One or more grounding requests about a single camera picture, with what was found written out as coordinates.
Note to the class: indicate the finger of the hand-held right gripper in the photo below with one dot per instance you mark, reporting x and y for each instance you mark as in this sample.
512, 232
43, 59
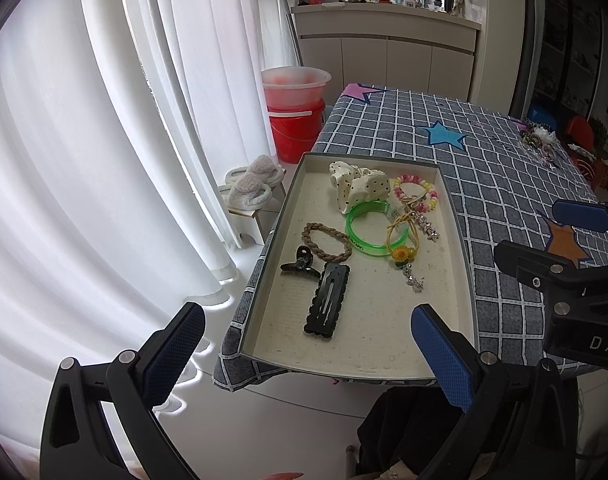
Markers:
534, 270
579, 212

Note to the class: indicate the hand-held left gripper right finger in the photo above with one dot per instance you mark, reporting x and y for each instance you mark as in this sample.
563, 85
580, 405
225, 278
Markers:
441, 355

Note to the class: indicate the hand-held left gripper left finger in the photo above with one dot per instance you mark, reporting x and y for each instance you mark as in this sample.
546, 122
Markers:
176, 345

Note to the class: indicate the grey cardboard box tray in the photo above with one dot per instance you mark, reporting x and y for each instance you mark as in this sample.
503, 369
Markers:
364, 320

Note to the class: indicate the black scalloped snap hair clip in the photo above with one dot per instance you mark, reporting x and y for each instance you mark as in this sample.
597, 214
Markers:
316, 320

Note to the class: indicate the black claw hair clip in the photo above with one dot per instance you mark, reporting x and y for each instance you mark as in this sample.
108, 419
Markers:
301, 257

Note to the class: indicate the green translucent bangle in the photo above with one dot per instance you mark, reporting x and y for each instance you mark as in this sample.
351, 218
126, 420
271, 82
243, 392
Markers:
351, 230

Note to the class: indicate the cream polka dot scrunchie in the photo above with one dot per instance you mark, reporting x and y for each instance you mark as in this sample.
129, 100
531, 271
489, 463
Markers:
369, 187

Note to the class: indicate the red plastic chair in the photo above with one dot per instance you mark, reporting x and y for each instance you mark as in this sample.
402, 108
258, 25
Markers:
579, 132

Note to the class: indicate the pile of hair accessories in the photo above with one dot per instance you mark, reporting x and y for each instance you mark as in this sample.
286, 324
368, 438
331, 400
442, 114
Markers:
539, 137

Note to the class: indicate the blue plastic stool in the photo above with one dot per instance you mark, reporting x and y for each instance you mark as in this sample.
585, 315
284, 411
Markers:
541, 115

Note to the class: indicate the small wooden stool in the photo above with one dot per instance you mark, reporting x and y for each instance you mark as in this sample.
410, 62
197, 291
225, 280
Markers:
254, 220

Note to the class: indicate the dark glass display cabinet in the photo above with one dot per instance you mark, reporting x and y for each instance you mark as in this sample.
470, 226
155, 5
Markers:
574, 35

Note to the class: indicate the white sheer curtain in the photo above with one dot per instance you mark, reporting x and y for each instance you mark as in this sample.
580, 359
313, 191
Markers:
84, 160

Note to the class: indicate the red plastic bucket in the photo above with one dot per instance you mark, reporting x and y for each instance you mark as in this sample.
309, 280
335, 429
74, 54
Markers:
294, 135

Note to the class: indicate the white counter cabinet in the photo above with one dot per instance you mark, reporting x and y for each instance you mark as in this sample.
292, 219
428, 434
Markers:
384, 60

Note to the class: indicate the metal pole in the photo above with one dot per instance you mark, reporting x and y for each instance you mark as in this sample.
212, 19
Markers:
291, 35

